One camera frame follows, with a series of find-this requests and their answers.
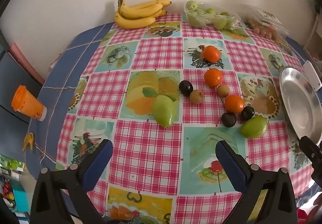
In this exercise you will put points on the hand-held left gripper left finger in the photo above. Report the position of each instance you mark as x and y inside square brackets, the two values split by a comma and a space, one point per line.
[98, 163]

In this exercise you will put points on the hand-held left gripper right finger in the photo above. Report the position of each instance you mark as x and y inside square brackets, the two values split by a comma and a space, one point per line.
[231, 168]

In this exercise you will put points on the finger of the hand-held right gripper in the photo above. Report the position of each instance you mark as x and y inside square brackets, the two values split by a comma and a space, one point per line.
[310, 149]

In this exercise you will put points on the small green mango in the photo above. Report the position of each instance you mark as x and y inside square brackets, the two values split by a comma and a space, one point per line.
[253, 127]

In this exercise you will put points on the round metal plate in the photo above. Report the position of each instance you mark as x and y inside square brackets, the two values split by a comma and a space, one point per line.
[299, 103]

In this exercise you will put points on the dark purple plum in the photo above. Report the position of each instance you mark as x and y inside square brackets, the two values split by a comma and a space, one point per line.
[247, 113]
[185, 86]
[228, 120]

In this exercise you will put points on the orange tangerine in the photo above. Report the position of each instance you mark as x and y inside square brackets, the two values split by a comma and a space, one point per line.
[213, 77]
[234, 103]
[211, 53]

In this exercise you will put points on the brown kiwi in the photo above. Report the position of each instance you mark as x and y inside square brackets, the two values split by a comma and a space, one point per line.
[223, 90]
[196, 97]

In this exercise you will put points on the large green mango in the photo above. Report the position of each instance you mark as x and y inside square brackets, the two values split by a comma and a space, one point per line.
[164, 111]

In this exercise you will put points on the pink checked printed tablecloth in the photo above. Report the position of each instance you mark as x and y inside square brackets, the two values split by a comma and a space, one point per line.
[140, 148]

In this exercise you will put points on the banana peel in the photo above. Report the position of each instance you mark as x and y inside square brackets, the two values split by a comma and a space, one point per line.
[29, 138]

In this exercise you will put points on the white plastic device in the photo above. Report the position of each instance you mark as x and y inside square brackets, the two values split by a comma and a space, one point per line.
[312, 75]

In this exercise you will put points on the orange plastic cup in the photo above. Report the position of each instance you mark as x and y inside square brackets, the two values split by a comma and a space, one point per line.
[27, 105]

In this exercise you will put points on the blue tablecloth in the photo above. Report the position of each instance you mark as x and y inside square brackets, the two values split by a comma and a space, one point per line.
[63, 68]

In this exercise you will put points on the white wooden chair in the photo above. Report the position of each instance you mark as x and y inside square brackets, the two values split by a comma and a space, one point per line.
[315, 37]

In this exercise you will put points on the bag of brown longans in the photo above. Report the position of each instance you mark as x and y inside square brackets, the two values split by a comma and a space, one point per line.
[261, 30]

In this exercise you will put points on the yellow banana bunch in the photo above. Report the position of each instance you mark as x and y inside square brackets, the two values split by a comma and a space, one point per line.
[135, 21]

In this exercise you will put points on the plastic bag of green fruit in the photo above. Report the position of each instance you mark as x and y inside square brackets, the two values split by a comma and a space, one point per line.
[216, 21]

